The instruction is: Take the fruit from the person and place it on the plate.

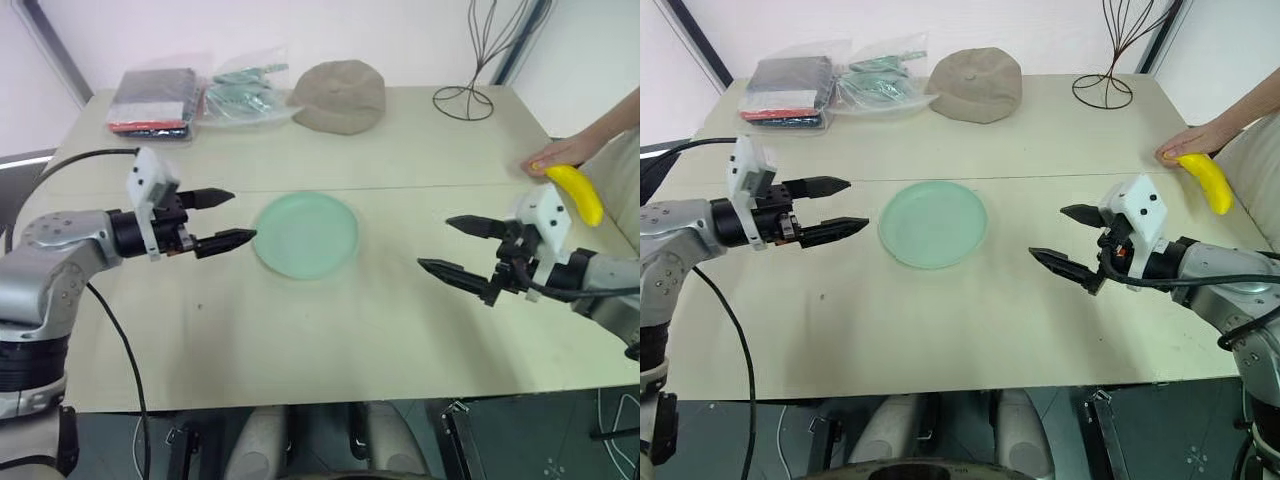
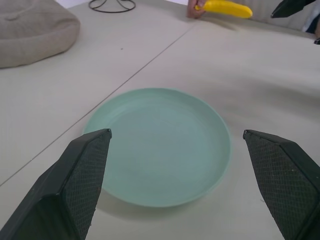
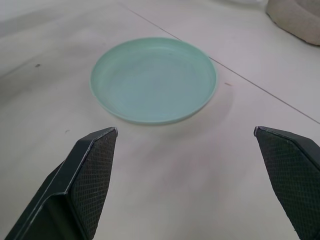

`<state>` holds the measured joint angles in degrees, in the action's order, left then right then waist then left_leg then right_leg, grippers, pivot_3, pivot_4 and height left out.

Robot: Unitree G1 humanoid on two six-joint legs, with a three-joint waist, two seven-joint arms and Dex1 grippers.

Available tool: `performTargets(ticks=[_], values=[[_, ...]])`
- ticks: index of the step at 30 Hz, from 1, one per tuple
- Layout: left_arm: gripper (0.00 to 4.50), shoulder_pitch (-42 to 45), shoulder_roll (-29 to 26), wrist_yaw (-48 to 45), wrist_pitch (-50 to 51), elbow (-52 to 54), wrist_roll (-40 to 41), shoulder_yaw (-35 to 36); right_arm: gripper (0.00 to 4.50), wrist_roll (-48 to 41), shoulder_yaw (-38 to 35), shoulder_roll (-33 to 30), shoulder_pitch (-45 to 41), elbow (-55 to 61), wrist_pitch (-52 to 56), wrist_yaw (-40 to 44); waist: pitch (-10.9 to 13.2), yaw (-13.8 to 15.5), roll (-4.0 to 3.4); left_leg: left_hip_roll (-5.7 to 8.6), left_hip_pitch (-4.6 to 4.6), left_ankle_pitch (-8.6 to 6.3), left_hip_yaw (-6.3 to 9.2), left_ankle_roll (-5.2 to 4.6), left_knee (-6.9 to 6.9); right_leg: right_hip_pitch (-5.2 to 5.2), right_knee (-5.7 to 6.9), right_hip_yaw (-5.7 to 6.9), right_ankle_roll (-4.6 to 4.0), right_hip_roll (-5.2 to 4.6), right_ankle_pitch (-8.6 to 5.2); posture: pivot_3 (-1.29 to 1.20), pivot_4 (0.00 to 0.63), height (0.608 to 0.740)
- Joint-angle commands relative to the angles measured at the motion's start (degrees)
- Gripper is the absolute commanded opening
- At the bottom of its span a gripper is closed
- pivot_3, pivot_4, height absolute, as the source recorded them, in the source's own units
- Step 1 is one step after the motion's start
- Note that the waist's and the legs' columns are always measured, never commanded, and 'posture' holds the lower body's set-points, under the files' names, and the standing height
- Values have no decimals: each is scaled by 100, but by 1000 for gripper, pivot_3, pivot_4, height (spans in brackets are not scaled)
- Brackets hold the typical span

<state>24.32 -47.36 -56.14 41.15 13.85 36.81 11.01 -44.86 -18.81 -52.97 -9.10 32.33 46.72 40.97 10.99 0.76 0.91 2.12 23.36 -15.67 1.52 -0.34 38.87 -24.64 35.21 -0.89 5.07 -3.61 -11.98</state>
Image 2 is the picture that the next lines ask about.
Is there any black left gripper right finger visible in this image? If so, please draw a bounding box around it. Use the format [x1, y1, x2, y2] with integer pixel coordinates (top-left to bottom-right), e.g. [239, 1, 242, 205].
[242, 129, 320, 240]

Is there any light green round plate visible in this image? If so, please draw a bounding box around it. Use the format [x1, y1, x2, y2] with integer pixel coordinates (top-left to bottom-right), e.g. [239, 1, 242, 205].
[82, 87, 232, 208]

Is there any beige fabric cushion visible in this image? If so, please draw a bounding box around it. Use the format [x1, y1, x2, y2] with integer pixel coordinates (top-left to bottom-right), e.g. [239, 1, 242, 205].
[0, 3, 81, 69]

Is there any yellow banana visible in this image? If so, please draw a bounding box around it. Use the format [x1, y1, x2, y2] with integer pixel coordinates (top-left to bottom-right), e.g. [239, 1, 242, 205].
[194, 0, 254, 19]

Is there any black wire stand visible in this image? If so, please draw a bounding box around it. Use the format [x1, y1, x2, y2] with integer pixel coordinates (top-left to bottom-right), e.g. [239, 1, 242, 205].
[88, 0, 137, 14]

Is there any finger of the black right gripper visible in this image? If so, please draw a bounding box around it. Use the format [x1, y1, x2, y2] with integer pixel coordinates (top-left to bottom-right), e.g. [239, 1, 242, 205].
[270, 0, 316, 19]

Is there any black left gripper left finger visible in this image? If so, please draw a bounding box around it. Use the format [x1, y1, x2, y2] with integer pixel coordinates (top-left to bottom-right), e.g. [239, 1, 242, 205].
[0, 128, 113, 240]

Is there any person's bare hand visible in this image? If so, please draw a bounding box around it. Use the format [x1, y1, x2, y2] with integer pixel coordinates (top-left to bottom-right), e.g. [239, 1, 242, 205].
[186, 0, 208, 19]

